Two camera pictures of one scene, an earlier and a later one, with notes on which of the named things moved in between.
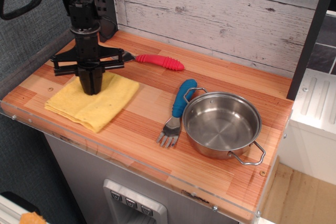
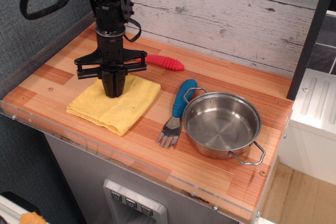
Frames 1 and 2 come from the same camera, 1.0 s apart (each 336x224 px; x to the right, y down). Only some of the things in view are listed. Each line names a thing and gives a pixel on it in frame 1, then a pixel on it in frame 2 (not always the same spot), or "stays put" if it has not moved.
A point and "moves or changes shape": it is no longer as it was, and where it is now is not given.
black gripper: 87,54 to 111,55
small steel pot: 218,125 stays put
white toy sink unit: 309,145 stays put
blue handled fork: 172,128 stays put
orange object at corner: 32,217 stays put
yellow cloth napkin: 91,111 moves or changes shape
